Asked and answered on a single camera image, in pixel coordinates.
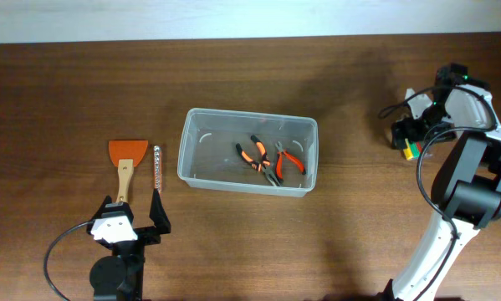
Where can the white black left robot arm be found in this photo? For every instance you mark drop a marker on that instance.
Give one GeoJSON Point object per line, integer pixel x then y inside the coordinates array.
{"type": "Point", "coordinates": [119, 276]}

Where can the orange scraper wooden handle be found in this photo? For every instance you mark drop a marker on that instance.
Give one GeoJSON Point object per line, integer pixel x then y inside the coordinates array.
{"type": "Point", "coordinates": [126, 155]}

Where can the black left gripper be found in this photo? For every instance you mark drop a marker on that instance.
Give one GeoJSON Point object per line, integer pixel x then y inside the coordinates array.
{"type": "Point", "coordinates": [152, 236]}

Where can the clear plastic container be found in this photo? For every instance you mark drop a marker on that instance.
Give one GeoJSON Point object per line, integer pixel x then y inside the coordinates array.
{"type": "Point", "coordinates": [208, 158]}

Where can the black orange long-nose pliers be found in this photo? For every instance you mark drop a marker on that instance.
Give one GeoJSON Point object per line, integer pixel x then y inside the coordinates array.
{"type": "Point", "coordinates": [263, 164]}

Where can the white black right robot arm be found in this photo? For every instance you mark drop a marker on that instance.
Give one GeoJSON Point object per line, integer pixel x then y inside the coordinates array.
{"type": "Point", "coordinates": [453, 133]}

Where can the red socket rail with sockets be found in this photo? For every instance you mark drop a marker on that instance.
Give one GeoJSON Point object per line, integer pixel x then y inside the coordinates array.
{"type": "Point", "coordinates": [157, 167]}

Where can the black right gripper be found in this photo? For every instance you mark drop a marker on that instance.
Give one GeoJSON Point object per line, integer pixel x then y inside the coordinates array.
{"type": "Point", "coordinates": [410, 125]}

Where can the clear case coloured screwdrivers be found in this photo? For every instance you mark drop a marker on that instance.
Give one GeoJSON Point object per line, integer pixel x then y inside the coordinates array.
{"type": "Point", "coordinates": [413, 150]}

